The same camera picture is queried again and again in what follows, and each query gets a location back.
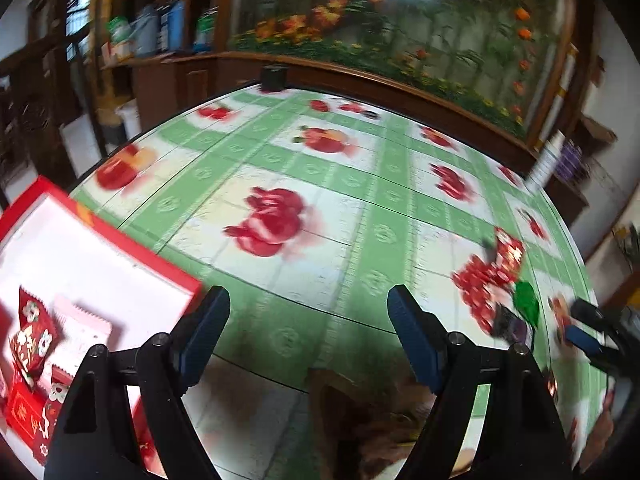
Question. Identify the green fruit-print tablecloth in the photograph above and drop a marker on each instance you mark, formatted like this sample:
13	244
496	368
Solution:
350	170

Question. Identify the red flower-print snack packet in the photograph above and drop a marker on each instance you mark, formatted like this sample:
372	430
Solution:
32	332

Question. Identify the white bottle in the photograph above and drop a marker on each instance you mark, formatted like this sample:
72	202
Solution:
545	165

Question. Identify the small black box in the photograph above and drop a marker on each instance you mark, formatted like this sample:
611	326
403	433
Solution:
274	78

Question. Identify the bottles on cabinet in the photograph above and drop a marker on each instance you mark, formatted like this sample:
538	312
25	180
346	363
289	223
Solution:
147	32

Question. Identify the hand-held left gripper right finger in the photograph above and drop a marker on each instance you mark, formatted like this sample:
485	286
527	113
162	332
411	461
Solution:
415	340

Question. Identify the blue jug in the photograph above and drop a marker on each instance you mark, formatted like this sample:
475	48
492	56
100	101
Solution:
176	25

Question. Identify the wooden side shelf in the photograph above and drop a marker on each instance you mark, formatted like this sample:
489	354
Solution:
595	132

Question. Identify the green and white bag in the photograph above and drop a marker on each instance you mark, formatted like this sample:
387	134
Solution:
120	37

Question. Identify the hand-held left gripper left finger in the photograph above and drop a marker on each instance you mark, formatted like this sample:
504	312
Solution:
205	330

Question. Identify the purple bottles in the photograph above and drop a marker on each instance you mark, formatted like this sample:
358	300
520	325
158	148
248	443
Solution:
569	162

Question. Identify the dark brown snack packet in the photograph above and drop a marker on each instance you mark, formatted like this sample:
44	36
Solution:
600	420

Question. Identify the pink snack packet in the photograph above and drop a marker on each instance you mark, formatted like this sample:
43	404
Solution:
82	332

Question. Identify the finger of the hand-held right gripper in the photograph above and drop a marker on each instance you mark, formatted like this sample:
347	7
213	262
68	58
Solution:
590	312
582	338

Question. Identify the large flower painting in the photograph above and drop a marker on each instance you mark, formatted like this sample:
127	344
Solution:
400	20

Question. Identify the green bottle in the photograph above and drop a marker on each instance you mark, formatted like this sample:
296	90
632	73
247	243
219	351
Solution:
205	30

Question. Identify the wooden cabinet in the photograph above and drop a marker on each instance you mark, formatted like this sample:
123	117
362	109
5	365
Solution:
170	85

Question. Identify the green snack packet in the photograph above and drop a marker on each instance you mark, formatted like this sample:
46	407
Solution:
527	302

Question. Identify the shiny red snack bag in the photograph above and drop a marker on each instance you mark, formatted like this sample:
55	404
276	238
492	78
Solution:
507	252

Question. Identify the large red white-print packet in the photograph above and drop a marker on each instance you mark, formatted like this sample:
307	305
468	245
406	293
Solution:
50	422

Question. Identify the dark purple snack packet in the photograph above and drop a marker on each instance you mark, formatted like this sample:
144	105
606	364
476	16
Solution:
510	327

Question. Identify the white plastic bucket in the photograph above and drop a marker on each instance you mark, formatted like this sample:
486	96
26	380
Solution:
127	122

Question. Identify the red gift box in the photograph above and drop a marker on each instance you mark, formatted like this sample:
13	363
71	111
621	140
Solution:
75	250

